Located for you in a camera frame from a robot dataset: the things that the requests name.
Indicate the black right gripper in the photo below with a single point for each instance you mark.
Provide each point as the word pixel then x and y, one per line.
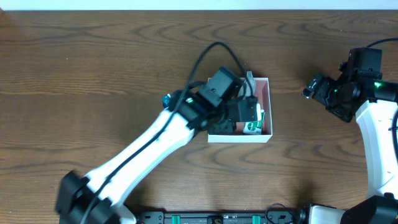
pixel 321 92

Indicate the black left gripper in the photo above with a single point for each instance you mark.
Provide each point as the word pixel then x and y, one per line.
pixel 245 109

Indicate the clear bottle with blue liquid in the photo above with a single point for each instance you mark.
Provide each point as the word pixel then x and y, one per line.
pixel 249 86

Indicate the green Dettol soap box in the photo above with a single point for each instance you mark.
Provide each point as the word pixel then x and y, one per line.
pixel 254 127

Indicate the teal toothpaste tube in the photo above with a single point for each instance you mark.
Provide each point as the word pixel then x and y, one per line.
pixel 166 100

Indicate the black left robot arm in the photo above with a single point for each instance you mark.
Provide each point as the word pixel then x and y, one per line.
pixel 99 196

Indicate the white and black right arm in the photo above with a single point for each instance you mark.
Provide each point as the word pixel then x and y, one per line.
pixel 373 104

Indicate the white box with pink interior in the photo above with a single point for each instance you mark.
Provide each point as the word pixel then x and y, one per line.
pixel 262 92

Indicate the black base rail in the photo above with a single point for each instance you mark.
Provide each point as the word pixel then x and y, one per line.
pixel 277 216

